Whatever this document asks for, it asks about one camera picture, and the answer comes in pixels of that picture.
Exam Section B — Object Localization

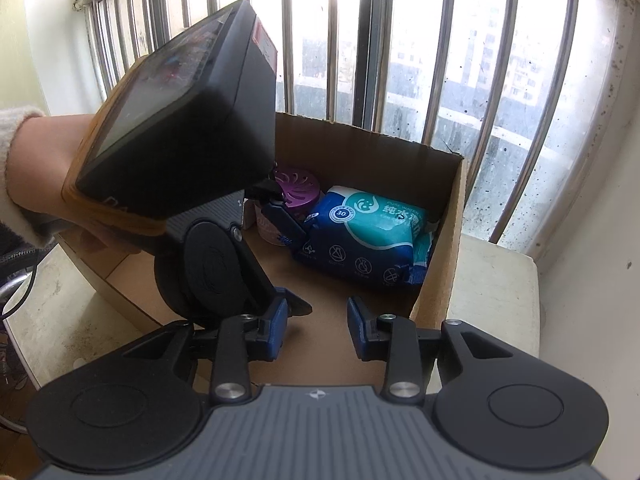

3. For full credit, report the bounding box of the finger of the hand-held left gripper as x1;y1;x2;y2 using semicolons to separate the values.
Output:
249;181;308;256
234;229;314;317

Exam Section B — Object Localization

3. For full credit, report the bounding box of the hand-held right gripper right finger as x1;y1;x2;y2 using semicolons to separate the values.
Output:
347;296;517;404

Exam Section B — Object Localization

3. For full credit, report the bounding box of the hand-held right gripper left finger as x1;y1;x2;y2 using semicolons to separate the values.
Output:
122;297;290;404

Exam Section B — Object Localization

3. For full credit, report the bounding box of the brown cardboard box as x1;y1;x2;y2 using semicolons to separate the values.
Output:
55;111;469;392

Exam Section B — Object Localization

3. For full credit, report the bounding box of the purple air freshener jar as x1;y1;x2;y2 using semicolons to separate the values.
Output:
254;167;327;247

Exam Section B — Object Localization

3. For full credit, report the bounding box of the blue wet wipes pack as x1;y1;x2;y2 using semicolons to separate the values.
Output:
292;185;442;289

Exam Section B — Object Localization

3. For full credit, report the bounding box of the person's left forearm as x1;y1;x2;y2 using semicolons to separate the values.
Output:
0;105;56;271

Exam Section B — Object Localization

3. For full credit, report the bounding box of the person's left hand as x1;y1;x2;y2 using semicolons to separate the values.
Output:
27;115;119;254

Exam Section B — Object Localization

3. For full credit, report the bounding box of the metal window railing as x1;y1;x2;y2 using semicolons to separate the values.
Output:
80;0;628;247

